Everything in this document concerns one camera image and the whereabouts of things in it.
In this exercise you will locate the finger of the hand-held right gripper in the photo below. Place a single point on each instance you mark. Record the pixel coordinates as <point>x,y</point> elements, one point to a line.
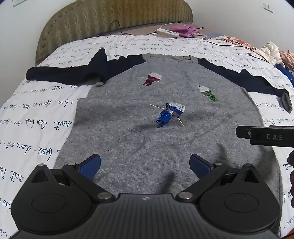
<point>243,132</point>

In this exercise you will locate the white script-printed bed sheet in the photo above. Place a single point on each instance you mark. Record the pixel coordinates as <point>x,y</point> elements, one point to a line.
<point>46,110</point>

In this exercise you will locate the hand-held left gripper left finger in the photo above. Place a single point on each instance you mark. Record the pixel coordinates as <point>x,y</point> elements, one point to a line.
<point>90,166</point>

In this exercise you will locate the pink garment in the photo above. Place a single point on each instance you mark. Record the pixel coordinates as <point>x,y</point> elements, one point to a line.
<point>287,57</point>

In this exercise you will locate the person's right hand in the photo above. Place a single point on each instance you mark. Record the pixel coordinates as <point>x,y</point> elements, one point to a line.
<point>292,186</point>

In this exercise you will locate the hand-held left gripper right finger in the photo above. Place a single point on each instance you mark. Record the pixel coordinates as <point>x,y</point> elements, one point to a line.
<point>199,166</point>

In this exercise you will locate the purple cloth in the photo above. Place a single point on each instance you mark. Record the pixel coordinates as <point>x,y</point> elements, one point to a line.
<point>183,31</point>

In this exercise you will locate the white wall plate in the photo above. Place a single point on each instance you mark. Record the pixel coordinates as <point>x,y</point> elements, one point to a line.
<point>21,2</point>

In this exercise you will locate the white double wall switch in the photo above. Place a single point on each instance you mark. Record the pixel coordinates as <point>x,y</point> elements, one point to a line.
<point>267,8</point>

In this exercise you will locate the grey sweater with navy sleeves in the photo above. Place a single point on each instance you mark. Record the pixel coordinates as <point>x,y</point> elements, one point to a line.
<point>149,142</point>

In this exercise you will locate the olive padded headboard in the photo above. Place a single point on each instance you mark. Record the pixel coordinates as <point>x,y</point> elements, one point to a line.
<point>103,16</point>

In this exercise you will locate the white power strip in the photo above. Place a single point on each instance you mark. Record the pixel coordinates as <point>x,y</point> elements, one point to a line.
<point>166,32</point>

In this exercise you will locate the cream white garment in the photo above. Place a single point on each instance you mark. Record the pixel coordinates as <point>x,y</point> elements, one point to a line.
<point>271,51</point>

